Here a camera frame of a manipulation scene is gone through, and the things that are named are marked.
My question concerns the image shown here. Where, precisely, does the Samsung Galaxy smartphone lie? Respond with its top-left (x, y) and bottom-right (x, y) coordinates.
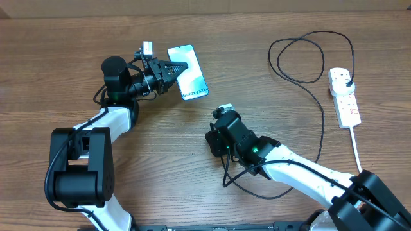
top-left (168, 44), bottom-right (209, 101)

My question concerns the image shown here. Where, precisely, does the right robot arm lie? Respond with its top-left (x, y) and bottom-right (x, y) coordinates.
top-left (205, 107), bottom-right (410, 230)

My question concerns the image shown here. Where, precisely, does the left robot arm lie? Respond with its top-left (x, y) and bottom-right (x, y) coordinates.
top-left (44, 56), bottom-right (188, 230)

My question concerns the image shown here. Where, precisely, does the white charger plug adapter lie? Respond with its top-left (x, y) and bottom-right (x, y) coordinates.
top-left (329, 79), bottom-right (356, 97)

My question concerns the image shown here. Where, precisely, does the white power strip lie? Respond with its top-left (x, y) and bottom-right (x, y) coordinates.
top-left (327, 67), bottom-right (362, 130)

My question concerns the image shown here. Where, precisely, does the black left camera cable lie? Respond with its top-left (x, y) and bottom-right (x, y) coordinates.
top-left (44, 57), bottom-right (152, 231)

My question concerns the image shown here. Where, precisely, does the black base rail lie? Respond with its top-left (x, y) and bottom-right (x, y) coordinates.
top-left (131, 221), bottom-right (310, 231)

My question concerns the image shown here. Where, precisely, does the cardboard wall panel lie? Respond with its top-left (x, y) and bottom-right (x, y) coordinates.
top-left (1, 0), bottom-right (410, 19)

